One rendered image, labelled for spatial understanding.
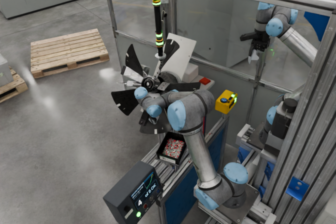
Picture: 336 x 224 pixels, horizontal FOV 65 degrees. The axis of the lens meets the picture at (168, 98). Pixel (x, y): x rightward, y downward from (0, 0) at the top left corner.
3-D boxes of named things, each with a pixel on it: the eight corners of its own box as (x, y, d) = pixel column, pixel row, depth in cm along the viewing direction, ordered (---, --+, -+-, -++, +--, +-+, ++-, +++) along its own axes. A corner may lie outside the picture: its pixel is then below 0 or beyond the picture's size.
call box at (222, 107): (224, 99, 208) (225, 88, 201) (236, 104, 203) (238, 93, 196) (214, 110, 199) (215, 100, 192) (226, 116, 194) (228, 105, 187)
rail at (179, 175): (224, 119, 217) (225, 112, 212) (228, 121, 215) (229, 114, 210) (155, 204, 165) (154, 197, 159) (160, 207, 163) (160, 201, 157)
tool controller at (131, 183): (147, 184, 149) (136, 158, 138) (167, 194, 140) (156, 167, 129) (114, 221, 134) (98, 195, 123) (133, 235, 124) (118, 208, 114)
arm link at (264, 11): (273, 4, 129) (256, 1, 133) (269, 25, 136) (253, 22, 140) (278, -1, 134) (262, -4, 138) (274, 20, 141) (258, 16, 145)
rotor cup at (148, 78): (148, 78, 201) (138, 76, 190) (164, 74, 194) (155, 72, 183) (150, 97, 199) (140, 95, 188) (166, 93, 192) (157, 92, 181)
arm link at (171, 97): (221, 82, 115) (171, 85, 159) (201, 92, 111) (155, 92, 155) (229, 106, 117) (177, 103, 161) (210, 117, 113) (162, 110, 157)
